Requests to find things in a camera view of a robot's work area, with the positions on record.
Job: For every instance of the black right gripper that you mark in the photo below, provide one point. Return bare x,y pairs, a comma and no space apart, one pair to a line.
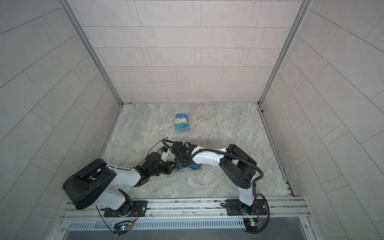
178,165

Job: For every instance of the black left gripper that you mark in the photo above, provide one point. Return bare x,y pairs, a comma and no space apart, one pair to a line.
168,165

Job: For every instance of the blue-grey card holder wallet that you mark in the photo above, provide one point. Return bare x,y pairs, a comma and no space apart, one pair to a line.
189,168

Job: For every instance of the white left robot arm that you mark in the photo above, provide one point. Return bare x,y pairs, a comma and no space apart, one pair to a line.
92,185

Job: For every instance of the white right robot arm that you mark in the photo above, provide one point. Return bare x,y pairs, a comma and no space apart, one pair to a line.
239,167

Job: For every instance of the teal VIP card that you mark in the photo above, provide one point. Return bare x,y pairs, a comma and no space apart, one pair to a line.
183,127

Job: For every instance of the dark blue VIP card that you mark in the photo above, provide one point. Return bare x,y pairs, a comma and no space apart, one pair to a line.
182,116

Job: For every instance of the left circuit board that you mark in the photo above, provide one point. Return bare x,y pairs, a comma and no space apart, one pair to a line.
122,228

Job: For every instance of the circuit board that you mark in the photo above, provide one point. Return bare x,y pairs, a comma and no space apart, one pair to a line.
251,225
122,228

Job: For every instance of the white vent grille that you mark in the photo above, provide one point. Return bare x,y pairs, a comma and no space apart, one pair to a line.
165,224

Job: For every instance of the right circuit board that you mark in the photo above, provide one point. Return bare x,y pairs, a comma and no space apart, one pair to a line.
251,225

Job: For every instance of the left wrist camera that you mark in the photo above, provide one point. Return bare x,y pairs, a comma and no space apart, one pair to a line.
164,153

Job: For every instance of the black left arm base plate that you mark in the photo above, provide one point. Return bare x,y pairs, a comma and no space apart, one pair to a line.
134,209

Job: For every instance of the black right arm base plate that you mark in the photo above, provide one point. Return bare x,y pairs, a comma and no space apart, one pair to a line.
235,207

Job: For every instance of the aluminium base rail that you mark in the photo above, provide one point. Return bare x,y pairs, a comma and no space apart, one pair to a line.
194,208

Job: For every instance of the left aluminium corner post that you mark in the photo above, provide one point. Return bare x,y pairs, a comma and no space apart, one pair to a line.
88,47

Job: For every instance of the aluminium corner post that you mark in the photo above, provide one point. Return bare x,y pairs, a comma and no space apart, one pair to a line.
290,38
88,47

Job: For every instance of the right aluminium corner post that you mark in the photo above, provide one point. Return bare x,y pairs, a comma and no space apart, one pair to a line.
290,38

